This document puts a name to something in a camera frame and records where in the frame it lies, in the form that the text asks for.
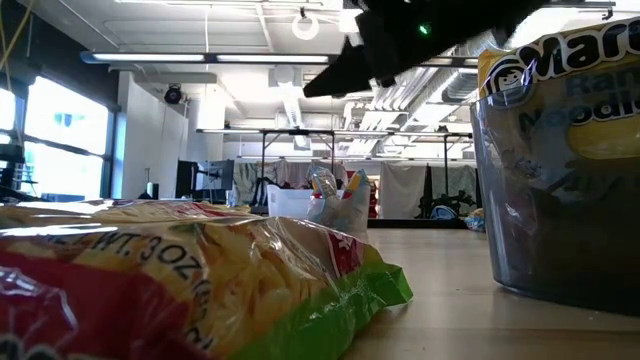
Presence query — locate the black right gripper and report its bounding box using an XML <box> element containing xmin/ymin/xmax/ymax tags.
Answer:
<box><xmin>302</xmin><ymin>0</ymin><xmax>494</xmax><ymax>99</ymax></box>

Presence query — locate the white hanging cloth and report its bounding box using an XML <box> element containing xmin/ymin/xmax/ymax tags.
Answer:
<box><xmin>378</xmin><ymin>162</ymin><xmax>427</xmax><ymax>220</ymax></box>

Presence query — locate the white translucent plastic bin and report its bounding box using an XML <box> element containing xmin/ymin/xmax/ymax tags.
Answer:
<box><xmin>266</xmin><ymin>183</ymin><xmax>372</xmax><ymax>236</ymax></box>

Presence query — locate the pale hanging cloth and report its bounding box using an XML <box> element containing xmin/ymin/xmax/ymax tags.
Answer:
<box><xmin>432</xmin><ymin>164</ymin><xmax>479</xmax><ymax>201</ymax></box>

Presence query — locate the black computer monitor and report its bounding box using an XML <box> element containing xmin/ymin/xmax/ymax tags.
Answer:
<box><xmin>195</xmin><ymin>159</ymin><xmax>236</xmax><ymax>192</ymax></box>
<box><xmin>174</xmin><ymin>159</ymin><xmax>197</xmax><ymax>200</ymax></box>

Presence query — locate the blue white bundle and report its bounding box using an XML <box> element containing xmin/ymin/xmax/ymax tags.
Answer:
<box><xmin>429</xmin><ymin>203</ymin><xmax>459</xmax><ymax>221</ymax></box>

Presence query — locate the long ceiling light strip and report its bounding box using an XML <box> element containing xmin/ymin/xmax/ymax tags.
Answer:
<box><xmin>79</xmin><ymin>50</ymin><xmax>480</xmax><ymax>67</ymax></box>

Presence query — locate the yellow ramen packet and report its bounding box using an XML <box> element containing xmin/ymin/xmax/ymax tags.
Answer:
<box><xmin>477</xmin><ymin>16</ymin><xmax>640</xmax><ymax>166</ymax></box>

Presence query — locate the red green ramen packet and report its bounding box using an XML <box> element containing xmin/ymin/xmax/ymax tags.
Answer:
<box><xmin>0</xmin><ymin>199</ymin><xmax>415</xmax><ymax>360</ymax></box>

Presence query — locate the grey translucent plastic bin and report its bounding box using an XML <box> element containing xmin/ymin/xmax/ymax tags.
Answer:
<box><xmin>469</xmin><ymin>79</ymin><xmax>640</xmax><ymax>317</ymax></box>

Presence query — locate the large bright window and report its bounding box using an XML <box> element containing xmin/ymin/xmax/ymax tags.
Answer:
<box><xmin>0</xmin><ymin>74</ymin><xmax>119</xmax><ymax>202</ymax></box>

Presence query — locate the white ceiling ring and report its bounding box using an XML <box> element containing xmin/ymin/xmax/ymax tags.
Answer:
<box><xmin>291</xmin><ymin>12</ymin><xmax>321</xmax><ymax>42</ymax></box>

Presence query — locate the black metal station frame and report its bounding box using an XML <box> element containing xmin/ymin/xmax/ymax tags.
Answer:
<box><xmin>197</xmin><ymin>128</ymin><xmax>476</xmax><ymax>221</ymax></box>

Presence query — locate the silver ventilation duct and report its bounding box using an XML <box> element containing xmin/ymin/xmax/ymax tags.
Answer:
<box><xmin>440</xmin><ymin>67</ymin><xmax>482</xmax><ymax>105</ymax></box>

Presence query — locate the black ceiling camera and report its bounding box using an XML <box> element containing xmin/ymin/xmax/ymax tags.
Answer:
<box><xmin>163</xmin><ymin>83</ymin><xmax>184</xmax><ymax>105</ymax></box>

